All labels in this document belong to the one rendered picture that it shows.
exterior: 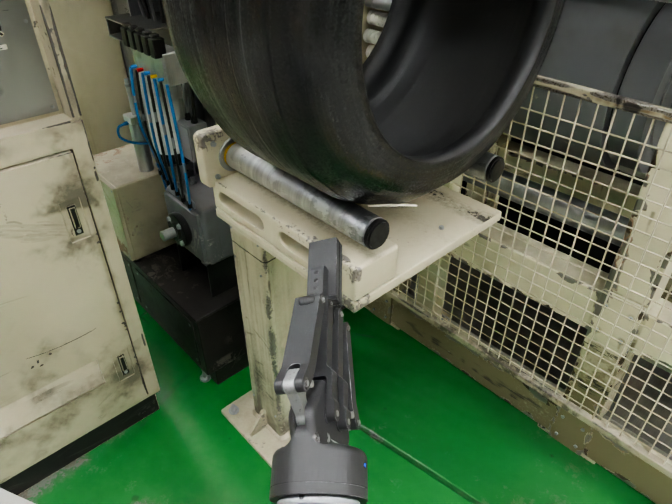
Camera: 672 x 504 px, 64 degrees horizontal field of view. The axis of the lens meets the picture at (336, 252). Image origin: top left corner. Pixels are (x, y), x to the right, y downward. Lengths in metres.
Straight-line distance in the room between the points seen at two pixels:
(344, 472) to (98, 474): 1.28
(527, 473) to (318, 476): 1.23
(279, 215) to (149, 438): 0.99
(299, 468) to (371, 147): 0.37
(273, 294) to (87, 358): 0.51
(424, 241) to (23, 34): 0.81
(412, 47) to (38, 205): 0.79
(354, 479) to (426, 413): 1.25
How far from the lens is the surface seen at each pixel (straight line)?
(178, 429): 1.67
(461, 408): 1.70
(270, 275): 1.17
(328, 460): 0.42
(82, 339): 1.43
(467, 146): 0.80
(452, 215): 0.97
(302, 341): 0.44
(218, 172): 0.95
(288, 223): 0.81
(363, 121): 0.61
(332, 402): 0.44
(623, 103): 1.01
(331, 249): 0.52
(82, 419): 1.59
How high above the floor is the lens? 1.30
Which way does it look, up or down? 36 degrees down
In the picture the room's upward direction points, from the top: straight up
